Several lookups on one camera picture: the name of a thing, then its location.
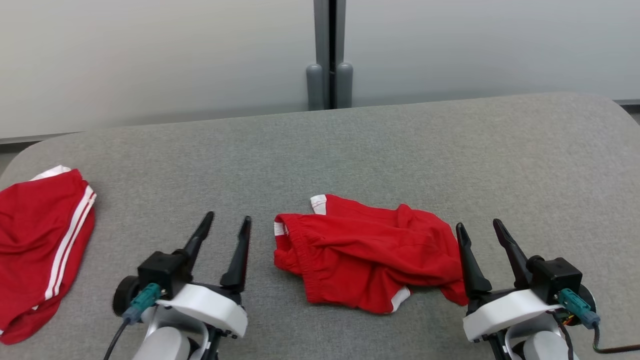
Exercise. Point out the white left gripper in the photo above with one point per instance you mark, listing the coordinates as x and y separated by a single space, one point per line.
210 307

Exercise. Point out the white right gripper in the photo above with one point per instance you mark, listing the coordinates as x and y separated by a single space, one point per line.
505 310

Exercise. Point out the red shorts white trim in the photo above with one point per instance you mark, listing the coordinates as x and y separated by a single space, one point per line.
360 255

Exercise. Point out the red shirt white striped trim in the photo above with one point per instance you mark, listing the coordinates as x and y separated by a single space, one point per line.
35 240

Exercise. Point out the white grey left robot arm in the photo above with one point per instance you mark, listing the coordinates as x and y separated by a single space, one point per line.
165 345

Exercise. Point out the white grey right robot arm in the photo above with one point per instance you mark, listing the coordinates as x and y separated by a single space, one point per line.
545 347

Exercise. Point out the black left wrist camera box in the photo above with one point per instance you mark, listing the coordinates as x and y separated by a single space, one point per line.
162 272

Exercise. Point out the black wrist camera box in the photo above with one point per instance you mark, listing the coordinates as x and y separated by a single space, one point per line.
555 275
162 272

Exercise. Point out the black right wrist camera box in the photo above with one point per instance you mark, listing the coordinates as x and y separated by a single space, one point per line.
555 275

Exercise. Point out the grey partition post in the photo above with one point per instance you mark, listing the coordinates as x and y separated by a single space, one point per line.
322 50

